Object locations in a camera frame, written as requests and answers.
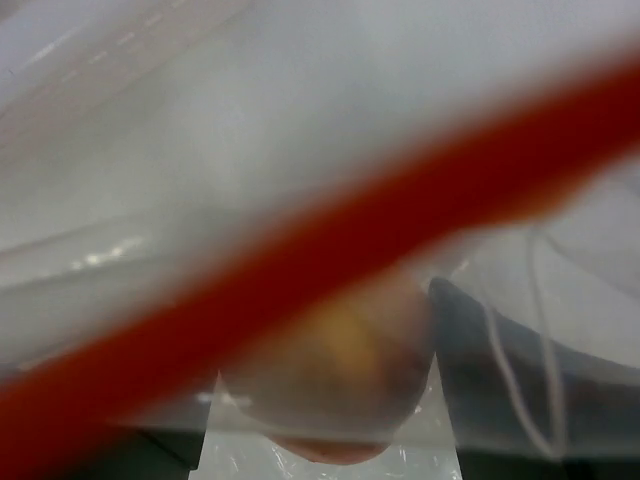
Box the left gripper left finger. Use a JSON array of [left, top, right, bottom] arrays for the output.
[[99, 369, 221, 480]]

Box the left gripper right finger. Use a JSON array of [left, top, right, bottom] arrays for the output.
[[427, 277, 640, 480]]

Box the fake peach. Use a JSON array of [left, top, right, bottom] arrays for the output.
[[221, 277, 434, 465]]

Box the clear zip bag orange seal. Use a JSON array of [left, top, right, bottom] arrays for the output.
[[1, 1, 639, 479]]

